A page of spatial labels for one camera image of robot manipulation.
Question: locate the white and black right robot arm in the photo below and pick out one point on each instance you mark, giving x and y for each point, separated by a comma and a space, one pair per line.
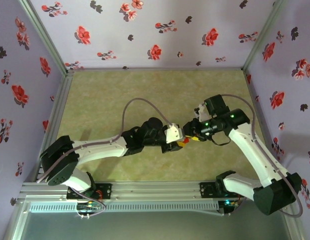
250, 155

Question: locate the small green circuit board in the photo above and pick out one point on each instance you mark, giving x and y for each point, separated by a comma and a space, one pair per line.
90, 206
227, 202

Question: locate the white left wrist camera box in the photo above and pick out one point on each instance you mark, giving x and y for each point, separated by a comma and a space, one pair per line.
175, 133

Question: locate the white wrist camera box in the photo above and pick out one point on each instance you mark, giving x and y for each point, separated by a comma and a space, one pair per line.
201, 113
175, 133

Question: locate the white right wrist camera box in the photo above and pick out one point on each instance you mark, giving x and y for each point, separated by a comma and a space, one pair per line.
201, 113

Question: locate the wide aluminium base rail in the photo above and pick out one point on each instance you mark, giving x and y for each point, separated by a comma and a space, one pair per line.
155, 190

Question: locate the aluminium frame rail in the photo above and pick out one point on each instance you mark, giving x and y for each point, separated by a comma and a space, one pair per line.
157, 68
57, 105

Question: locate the aluminium frame post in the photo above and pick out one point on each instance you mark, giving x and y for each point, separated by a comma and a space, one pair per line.
42, 32
265, 32

